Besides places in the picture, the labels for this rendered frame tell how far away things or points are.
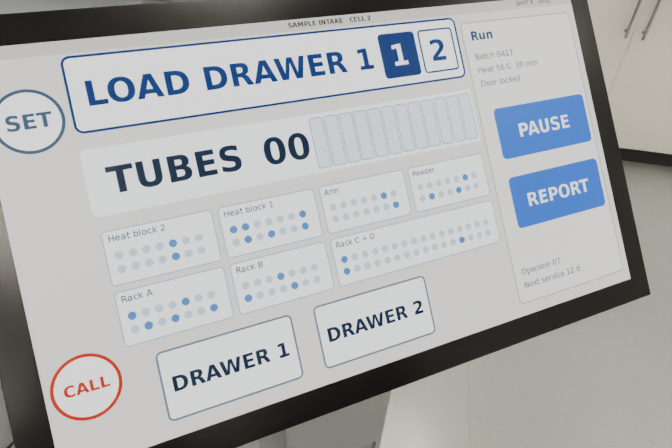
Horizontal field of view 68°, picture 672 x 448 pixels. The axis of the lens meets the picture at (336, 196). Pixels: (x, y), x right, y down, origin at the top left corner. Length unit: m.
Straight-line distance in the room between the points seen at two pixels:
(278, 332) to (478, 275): 0.17
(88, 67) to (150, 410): 0.23
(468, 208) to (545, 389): 1.29
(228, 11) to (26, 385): 0.28
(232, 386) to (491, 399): 1.28
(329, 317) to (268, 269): 0.06
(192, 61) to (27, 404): 0.24
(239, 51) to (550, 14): 0.29
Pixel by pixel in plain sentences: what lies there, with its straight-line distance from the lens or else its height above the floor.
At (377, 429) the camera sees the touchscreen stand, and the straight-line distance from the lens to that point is 0.74.
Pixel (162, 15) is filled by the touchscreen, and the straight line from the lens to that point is 0.38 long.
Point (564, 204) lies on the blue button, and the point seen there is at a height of 1.04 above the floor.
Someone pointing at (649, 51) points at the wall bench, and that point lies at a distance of 2.54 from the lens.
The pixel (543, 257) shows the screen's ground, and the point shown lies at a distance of 0.47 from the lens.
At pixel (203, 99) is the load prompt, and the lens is 0.37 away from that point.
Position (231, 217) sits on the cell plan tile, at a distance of 0.36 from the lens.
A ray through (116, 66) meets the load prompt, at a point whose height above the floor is 1.17.
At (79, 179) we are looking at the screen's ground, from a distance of 0.36.
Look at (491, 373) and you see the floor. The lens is 1.65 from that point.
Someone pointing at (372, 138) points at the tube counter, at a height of 1.11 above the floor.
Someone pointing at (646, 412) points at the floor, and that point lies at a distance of 1.77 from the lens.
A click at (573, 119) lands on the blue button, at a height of 1.10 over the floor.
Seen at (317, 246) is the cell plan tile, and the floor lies 1.05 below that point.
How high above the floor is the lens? 1.31
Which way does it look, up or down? 38 degrees down
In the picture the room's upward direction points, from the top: 3 degrees clockwise
